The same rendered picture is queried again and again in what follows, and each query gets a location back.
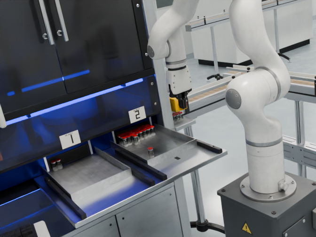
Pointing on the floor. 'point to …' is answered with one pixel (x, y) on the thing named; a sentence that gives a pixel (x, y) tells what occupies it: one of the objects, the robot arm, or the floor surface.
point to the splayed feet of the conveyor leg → (207, 226)
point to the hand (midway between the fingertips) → (182, 103)
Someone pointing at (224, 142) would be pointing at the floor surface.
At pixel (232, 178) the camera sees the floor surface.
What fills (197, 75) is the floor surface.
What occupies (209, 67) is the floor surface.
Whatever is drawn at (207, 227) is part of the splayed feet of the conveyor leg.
